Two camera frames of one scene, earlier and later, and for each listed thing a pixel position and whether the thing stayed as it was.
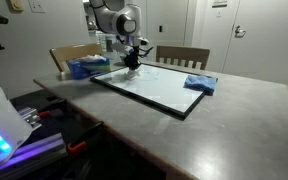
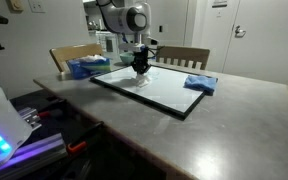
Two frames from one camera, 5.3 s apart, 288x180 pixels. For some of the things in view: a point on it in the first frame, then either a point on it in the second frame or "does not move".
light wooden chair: (62, 55) does not move
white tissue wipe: (132, 75) to (142, 80)
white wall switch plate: (37, 6) does not move
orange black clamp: (55, 114) does not move
